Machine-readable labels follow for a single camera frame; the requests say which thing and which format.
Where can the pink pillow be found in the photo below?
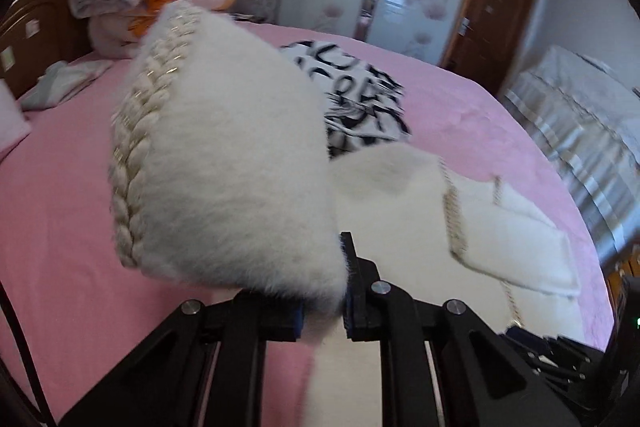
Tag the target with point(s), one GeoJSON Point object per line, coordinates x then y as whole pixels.
{"type": "Point", "coordinates": [10, 117]}

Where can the black and white printed garment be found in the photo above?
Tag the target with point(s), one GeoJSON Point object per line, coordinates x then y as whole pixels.
{"type": "Point", "coordinates": [360, 102]}

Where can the brown wooden door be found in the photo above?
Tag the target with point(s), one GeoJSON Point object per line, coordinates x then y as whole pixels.
{"type": "Point", "coordinates": [492, 17]}

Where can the white cloth covered sofa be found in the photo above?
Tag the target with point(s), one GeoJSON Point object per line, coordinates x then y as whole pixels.
{"type": "Point", "coordinates": [575, 117]}

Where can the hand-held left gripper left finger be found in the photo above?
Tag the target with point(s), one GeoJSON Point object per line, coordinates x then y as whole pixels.
{"type": "Point", "coordinates": [286, 324]}

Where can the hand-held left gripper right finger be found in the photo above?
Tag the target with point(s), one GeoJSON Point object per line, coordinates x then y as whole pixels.
{"type": "Point", "coordinates": [348, 307]}

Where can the white fuzzy coat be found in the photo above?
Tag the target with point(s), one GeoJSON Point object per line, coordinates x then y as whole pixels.
{"type": "Point", "coordinates": [225, 167]}

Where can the pink bed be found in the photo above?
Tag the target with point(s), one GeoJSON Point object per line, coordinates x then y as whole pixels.
{"type": "Point", "coordinates": [70, 217]}

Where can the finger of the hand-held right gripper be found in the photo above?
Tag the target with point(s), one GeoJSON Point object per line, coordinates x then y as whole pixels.
{"type": "Point", "coordinates": [550, 352]}

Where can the wooden headboard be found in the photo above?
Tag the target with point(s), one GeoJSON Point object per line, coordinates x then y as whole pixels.
{"type": "Point", "coordinates": [37, 32]}

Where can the grey and white folded cloth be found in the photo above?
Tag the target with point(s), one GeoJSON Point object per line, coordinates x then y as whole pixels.
{"type": "Point", "coordinates": [60, 82]}

